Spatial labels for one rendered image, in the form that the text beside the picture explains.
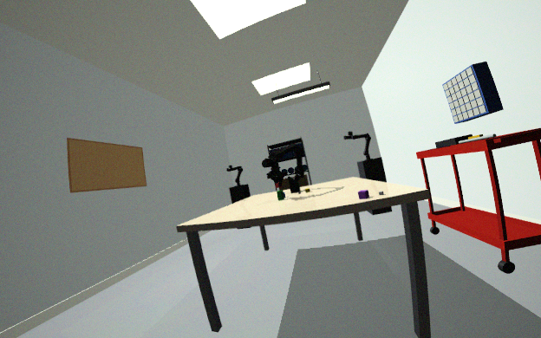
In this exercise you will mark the purple block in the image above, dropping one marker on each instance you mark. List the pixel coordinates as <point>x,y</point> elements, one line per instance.
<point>363,194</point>

